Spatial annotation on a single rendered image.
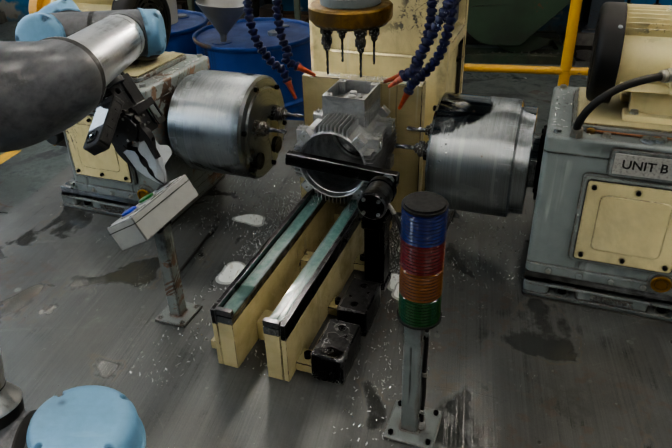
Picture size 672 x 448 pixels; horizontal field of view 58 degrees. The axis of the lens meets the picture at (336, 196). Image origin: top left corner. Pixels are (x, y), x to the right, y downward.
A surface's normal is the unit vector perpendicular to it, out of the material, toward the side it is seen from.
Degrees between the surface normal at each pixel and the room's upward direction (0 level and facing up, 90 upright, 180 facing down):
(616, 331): 0
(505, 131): 43
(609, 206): 90
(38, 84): 66
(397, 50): 90
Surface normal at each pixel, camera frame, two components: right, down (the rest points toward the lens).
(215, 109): -0.29, -0.19
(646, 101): -0.35, 0.29
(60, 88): 0.88, 0.04
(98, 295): -0.03, -0.87
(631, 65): -0.34, 0.51
